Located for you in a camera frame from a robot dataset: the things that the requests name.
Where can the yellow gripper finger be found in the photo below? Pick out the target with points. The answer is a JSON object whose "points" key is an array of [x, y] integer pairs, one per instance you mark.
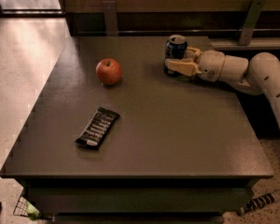
{"points": [[185, 67], [193, 53]]}

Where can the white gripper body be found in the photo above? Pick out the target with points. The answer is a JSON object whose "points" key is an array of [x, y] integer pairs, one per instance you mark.
{"points": [[212, 64]]}

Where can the blue pepsi can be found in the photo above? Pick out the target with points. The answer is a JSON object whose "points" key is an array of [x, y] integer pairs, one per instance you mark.
{"points": [[175, 47]]}

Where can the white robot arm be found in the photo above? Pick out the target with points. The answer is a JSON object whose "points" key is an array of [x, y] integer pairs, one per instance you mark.
{"points": [[260, 75]]}

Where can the red apple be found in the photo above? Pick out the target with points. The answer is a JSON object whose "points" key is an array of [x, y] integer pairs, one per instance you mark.
{"points": [[108, 71]]}

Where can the dark grey table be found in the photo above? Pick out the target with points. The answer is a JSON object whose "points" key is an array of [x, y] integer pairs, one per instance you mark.
{"points": [[178, 153]]}

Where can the black snack bar wrapper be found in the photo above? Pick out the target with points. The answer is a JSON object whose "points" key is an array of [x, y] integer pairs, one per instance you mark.
{"points": [[95, 132]]}

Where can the striped black white stick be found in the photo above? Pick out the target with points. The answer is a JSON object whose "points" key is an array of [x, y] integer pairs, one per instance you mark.
{"points": [[260, 202]]}

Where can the left metal bracket post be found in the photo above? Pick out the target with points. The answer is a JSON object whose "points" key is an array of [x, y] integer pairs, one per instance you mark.
{"points": [[110, 16]]}

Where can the wire basket with green item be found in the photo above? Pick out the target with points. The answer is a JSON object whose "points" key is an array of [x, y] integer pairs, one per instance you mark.
{"points": [[25, 209]]}

